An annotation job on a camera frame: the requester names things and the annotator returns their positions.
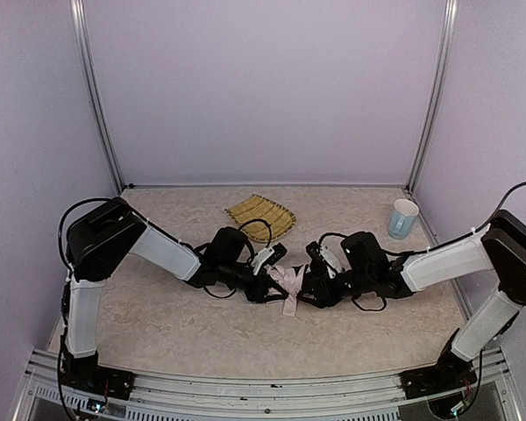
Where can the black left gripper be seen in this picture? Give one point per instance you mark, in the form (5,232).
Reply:
(258,288)

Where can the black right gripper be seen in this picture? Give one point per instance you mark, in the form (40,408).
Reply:
(315,285)

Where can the pink folding umbrella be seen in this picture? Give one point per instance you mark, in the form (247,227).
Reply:
(291,280)

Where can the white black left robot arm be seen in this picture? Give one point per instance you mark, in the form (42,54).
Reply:
(97,236)

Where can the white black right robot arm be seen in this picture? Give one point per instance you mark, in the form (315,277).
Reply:
(499,246)

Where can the woven bamboo tray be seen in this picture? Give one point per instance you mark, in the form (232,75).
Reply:
(262,219)

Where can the light blue mug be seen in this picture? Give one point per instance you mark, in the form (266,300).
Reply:
(404,215)

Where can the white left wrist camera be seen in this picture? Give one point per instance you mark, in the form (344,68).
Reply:
(269,255)

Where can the aluminium front rail frame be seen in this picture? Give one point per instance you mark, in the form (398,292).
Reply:
(160,396)

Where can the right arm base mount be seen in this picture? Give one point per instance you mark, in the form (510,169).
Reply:
(448,373)

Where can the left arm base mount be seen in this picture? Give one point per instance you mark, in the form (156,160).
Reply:
(85,374)

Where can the right aluminium corner post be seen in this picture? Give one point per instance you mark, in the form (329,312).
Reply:
(436,93)

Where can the aluminium corner post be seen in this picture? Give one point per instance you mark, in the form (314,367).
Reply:
(78,15)
(436,93)

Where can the left aluminium corner post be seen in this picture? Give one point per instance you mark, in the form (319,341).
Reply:
(78,15)

